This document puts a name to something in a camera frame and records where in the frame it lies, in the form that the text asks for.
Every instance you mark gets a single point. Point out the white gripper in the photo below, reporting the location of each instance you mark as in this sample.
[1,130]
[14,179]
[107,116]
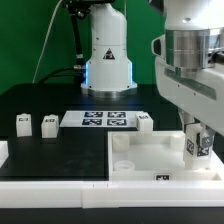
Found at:
[201,97]

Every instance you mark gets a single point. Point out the white square tabletop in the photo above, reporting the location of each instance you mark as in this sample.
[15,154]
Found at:
[155,156]

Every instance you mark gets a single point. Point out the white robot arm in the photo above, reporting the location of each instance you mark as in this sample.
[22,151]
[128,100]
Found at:
[189,63]

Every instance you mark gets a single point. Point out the white fiducial marker sheet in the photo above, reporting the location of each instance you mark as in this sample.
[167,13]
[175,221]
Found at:
[75,118]

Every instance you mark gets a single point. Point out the white obstacle wall front bar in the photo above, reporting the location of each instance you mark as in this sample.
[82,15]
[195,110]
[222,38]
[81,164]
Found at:
[70,194]

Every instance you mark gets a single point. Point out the white obstacle wall left piece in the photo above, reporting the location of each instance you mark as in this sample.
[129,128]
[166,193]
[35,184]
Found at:
[3,152]

